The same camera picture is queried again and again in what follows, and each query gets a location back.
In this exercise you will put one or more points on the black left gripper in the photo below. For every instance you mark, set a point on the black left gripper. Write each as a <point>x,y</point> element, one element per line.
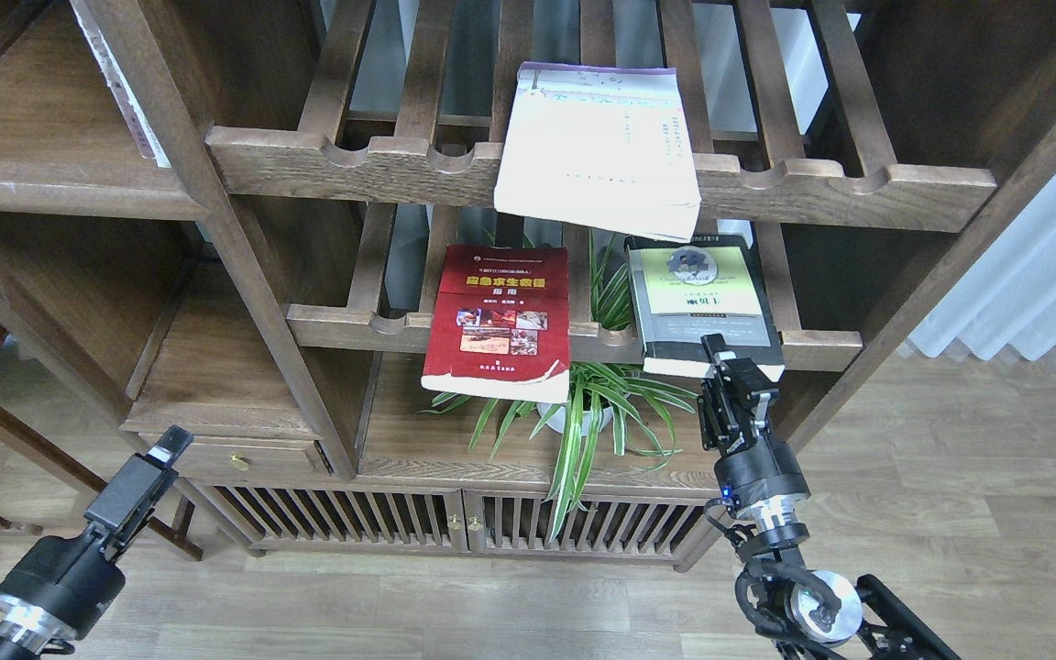
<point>63,586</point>

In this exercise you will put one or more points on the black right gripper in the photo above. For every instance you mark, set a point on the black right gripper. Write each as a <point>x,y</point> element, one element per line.
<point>758,473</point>

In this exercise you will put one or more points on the green and black book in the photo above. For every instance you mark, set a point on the green and black book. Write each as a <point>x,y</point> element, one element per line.
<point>682,292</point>

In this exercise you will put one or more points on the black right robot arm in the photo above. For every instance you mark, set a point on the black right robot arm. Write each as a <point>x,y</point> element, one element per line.
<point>806,614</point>

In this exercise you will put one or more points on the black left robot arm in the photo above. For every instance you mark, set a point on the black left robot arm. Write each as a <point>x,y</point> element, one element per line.
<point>61,587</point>

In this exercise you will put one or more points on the white standing book on shelf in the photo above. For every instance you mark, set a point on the white standing book on shelf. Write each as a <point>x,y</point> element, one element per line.
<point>136,120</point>

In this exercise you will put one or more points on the brass drawer knob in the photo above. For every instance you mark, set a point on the brass drawer knob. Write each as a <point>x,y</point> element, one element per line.
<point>239,462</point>

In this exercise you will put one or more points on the green spider plant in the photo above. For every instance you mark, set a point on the green spider plant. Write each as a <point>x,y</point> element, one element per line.
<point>613,399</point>

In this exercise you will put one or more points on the red paperback book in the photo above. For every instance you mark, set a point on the red paperback book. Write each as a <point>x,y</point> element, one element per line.
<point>500,325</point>

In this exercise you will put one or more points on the white cream paperback book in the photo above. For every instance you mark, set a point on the white cream paperback book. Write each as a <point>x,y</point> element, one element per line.
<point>600,147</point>

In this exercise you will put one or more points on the dark wooden bookshelf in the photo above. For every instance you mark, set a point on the dark wooden bookshelf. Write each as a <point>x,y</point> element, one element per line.
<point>271,290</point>

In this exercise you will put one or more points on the white curtain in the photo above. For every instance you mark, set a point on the white curtain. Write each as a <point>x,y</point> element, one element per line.
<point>1006,303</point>

